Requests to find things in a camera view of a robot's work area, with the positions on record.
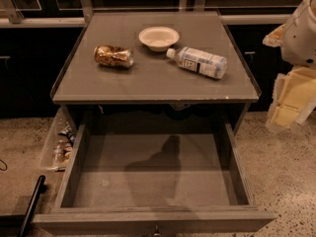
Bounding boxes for black bar handle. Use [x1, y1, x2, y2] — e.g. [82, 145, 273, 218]
[17, 175, 46, 237]

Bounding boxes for crushed gold soda can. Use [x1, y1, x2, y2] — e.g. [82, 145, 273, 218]
[94, 45, 134, 68]

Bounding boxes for white paper bowl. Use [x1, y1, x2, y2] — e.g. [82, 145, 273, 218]
[138, 27, 180, 52]

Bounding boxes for grey cabinet with top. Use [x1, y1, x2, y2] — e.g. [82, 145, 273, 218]
[51, 12, 261, 128]

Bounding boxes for blue plastic water bottle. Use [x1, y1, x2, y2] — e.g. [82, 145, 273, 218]
[166, 46, 227, 80]

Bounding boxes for open grey top drawer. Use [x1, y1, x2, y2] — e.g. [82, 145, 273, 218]
[34, 112, 275, 236]

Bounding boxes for clear plastic bin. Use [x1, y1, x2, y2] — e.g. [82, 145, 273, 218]
[39, 109, 70, 171]

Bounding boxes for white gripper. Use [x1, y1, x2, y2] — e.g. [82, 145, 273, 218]
[263, 0, 316, 129]

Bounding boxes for metal railing frame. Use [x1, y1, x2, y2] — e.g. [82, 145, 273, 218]
[0, 0, 302, 29]

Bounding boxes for small bottles in bin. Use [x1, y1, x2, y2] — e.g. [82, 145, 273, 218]
[52, 124, 76, 166]

